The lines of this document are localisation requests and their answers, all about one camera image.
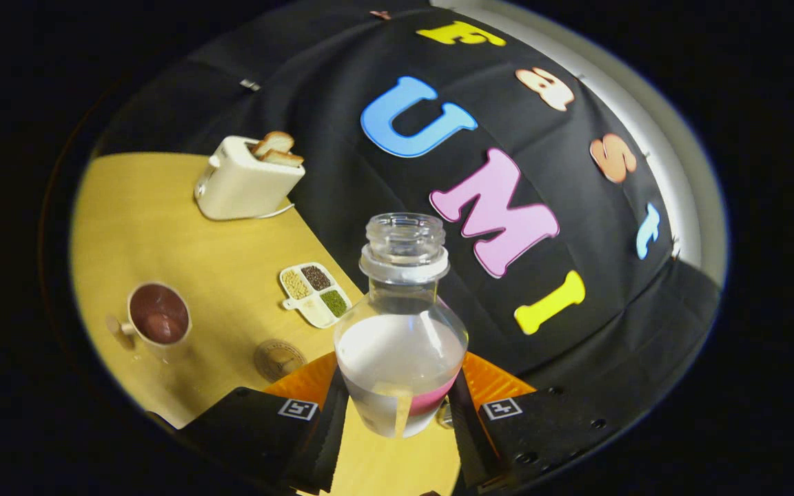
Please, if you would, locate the white toaster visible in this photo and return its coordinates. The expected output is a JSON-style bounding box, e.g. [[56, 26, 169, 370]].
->
[[194, 136, 306, 221]]

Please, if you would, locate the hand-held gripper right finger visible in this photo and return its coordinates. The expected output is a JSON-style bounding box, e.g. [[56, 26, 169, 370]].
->
[[449, 353, 618, 494]]

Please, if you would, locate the wooden table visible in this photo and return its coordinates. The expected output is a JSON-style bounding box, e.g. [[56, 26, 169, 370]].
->
[[70, 152, 463, 496]]

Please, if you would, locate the white divided grain dish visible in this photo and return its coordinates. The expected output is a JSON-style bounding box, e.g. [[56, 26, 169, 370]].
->
[[278, 262, 354, 329]]

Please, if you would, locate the toast slice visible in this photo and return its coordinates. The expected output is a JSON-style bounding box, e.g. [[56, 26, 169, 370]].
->
[[251, 131, 296, 159], [263, 149, 305, 168]]

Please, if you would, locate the round cork coaster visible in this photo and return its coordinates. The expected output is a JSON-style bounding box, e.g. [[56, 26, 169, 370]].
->
[[254, 338, 308, 384]]

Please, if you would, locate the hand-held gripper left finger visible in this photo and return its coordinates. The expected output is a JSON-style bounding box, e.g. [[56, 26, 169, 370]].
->
[[176, 353, 350, 495]]

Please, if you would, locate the beige cup with wooden handle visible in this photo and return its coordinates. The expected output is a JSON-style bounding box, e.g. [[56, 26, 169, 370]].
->
[[106, 281, 193, 350]]

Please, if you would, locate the black backdrop cloth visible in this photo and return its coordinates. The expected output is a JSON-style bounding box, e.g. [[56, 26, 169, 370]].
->
[[90, 0, 723, 414]]

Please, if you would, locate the white toaster cable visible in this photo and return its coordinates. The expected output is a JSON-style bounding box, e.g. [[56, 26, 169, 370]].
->
[[252, 202, 296, 220]]

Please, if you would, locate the clear plastic juice bottle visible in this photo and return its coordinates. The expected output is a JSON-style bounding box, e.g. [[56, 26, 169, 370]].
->
[[333, 212, 469, 440]]

